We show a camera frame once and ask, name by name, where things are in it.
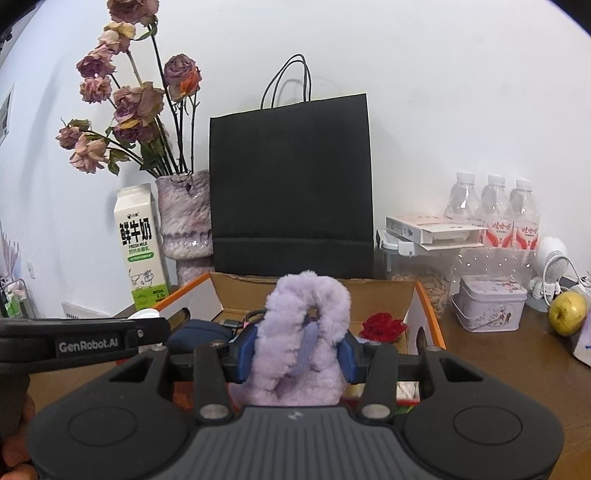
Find flat white orange box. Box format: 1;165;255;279
386;215;484;248

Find white charging cables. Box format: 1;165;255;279
542;255;591;305

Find fluffy purple headband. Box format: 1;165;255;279
229;271;351;407

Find red rose hair clip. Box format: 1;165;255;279
360;312;407;344

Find purple tissue packet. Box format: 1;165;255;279
571;313;591;367

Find white jar lid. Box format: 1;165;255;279
128;308;160;320

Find black paper shopping bag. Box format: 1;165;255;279
209;71;374;279

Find cluttered wire shelf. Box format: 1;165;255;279
1;277;31;319

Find left water bottle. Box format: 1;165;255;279
444;172;481;225

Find clear plastic food container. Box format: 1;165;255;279
377;226;461;319

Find person's left hand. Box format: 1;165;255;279
1;394;38;480

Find water bottle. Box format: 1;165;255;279
479;174;513;248
444;172;481;225
508;179;540;251

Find dried pink rose bouquet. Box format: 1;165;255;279
56;1;202;181

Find middle water bottle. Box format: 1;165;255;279
479;174;513;248

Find navy blue zip case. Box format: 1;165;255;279
165;319;233;354

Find small floral tin box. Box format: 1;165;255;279
451;275;527;333

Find yellow green apple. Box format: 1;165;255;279
548;291;587;337

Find white round gadget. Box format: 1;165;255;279
526;236;572;313

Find white tissue pack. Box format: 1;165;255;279
397;381;421;403

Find purple drawstring fabric pouch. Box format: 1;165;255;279
291;321;318;376

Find white green milk carton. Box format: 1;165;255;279
113;184;169;310

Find red cardboard produce box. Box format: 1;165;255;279
136;271;445;407

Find purple textured vase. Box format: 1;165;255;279
155;170;213;286

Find right water bottle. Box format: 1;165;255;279
508;179;540;251

